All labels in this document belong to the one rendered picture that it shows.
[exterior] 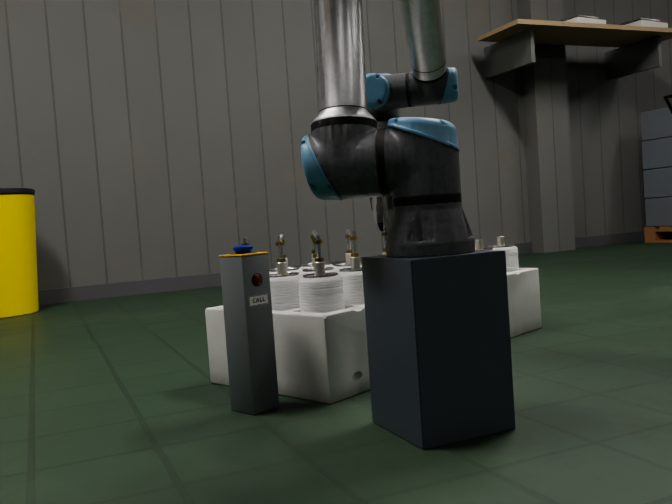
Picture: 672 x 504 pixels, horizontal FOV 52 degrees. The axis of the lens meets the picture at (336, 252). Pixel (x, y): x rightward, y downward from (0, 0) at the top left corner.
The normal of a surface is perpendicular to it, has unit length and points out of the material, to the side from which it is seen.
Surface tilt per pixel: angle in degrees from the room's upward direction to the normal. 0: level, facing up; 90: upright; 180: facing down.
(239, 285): 90
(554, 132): 90
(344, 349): 90
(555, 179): 90
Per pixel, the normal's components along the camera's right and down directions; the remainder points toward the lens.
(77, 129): 0.40, 0.02
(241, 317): -0.67, 0.08
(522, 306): 0.71, -0.01
